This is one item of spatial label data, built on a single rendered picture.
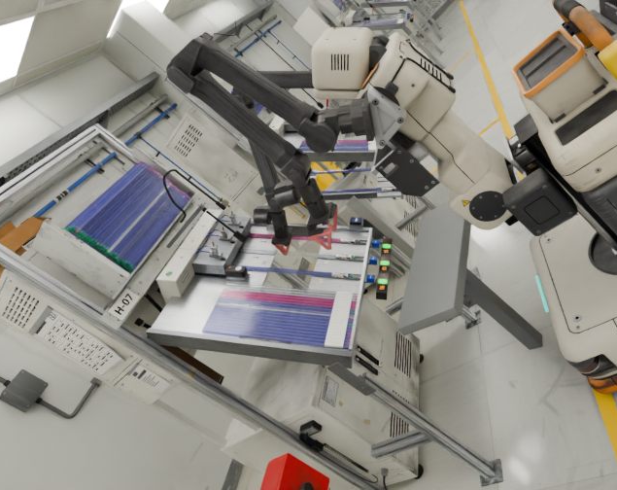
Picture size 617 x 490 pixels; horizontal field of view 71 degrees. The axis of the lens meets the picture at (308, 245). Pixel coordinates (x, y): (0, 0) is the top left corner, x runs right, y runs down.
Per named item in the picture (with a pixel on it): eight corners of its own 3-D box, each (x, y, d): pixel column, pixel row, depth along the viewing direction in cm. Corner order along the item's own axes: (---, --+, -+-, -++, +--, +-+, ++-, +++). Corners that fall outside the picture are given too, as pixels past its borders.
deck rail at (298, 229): (372, 238, 193) (372, 227, 189) (371, 241, 192) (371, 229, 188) (222, 229, 208) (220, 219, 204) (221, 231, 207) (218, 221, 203)
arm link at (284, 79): (226, 67, 149) (238, 67, 158) (229, 109, 154) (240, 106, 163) (357, 66, 138) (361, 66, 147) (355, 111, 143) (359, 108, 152)
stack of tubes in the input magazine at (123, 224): (191, 196, 195) (141, 157, 188) (133, 270, 156) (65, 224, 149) (179, 213, 203) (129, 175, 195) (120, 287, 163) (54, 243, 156)
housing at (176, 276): (228, 234, 206) (222, 209, 198) (185, 308, 169) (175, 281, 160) (213, 233, 208) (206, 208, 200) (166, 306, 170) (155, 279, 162)
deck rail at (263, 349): (352, 364, 141) (352, 351, 137) (352, 368, 139) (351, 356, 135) (154, 339, 156) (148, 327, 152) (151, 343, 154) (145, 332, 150)
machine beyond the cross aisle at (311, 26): (446, 47, 597) (344, -62, 547) (449, 64, 534) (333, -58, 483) (375, 117, 676) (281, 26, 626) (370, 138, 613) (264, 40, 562)
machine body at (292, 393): (428, 345, 227) (340, 276, 210) (428, 483, 173) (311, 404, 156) (344, 388, 264) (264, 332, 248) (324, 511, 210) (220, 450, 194)
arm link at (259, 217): (277, 198, 162) (284, 192, 170) (249, 197, 165) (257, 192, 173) (280, 228, 167) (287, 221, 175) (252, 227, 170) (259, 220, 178)
